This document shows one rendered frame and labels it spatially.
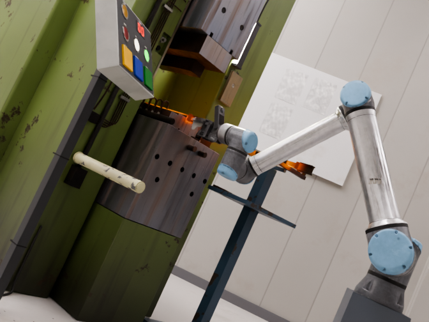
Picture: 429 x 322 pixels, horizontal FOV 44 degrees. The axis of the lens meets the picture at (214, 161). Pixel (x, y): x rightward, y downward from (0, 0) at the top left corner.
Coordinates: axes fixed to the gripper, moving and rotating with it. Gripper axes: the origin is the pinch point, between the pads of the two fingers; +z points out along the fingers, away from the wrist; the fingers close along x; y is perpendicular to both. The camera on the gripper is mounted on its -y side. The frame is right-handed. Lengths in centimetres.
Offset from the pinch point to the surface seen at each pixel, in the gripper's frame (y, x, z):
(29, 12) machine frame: -15, -54, 82
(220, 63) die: -29.6, 2.4, 3.3
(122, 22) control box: -11, -67, -16
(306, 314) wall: 81, 250, 39
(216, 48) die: -34.0, -4.3, 3.3
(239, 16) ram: -53, 0, 3
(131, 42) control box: -8, -59, -15
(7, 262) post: 82, -60, -7
